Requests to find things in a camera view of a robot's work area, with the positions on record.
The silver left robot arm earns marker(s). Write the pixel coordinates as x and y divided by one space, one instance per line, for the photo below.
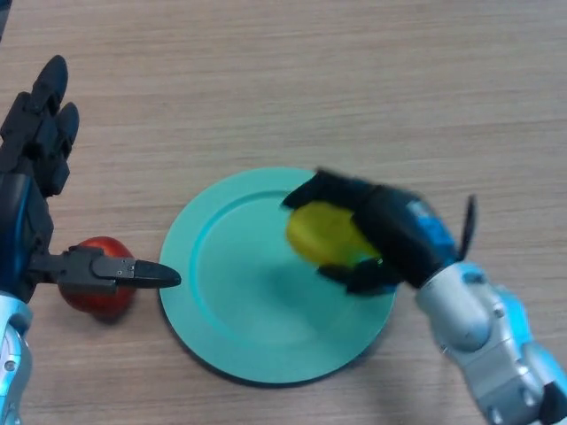
13 354

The red apple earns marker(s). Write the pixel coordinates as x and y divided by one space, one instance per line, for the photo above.
102 305

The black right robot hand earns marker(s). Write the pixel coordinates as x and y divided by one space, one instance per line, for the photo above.
398 230

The yellow starfruit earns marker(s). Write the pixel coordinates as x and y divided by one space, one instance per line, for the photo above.
323 234

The green round plate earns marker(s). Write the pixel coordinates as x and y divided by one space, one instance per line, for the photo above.
248 310

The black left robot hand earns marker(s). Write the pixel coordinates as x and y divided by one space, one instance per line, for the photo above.
17 221

